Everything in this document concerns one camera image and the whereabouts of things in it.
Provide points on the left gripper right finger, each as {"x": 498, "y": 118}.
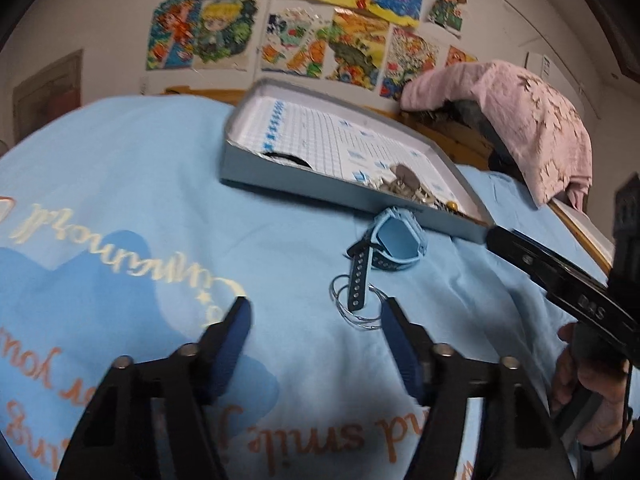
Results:
{"x": 410, "y": 346}

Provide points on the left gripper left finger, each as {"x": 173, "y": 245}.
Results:
{"x": 221, "y": 346}

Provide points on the blue kids smartwatch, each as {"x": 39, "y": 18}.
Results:
{"x": 394, "y": 242}

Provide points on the bangle with yellow bead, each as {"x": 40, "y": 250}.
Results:
{"x": 452, "y": 207}

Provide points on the person's right hand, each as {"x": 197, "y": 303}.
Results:
{"x": 610, "y": 437}

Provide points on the light blue cartoon bedsheet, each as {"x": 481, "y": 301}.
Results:
{"x": 117, "y": 237}

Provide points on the pink floral blanket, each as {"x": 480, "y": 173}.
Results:
{"x": 539, "y": 127}

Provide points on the grey shallow cardboard tray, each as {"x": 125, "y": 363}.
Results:
{"x": 295, "y": 140}

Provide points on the white air conditioner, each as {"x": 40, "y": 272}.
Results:
{"x": 543, "y": 66}

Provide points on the colourful doodle drawing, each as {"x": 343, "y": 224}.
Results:
{"x": 409, "y": 56}

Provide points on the orange fish drawing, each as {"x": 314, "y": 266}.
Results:
{"x": 455, "y": 56}

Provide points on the brown wooden door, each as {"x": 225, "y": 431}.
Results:
{"x": 49, "y": 94}

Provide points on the orange hair character drawing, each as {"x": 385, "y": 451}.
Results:
{"x": 172, "y": 33}

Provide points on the landscape dinosaur drawing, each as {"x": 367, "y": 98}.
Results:
{"x": 357, "y": 44}

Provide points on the blond character drawing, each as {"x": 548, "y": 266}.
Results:
{"x": 223, "y": 32}

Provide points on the turtle and fish drawing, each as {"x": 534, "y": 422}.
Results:
{"x": 295, "y": 38}

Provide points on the red hair character drawing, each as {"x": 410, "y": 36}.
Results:
{"x": 447, "y": 14}

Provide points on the wooden bed frame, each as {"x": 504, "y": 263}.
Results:
{"x": 465, "y": 138}

